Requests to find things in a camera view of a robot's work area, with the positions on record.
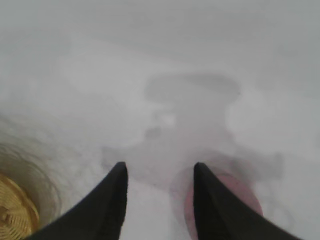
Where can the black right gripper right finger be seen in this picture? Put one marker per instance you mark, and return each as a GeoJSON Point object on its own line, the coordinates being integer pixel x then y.
{"type": "Point", "coordinates": [220, 212]}

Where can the yellow woven plastic basket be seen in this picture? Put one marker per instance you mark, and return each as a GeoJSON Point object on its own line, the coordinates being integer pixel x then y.
{"type": "Point", "coordinates": [15, 207]}

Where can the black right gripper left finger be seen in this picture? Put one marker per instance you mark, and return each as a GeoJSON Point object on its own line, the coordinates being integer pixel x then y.
{"type": "Point", "coordinates": [100, 210]}

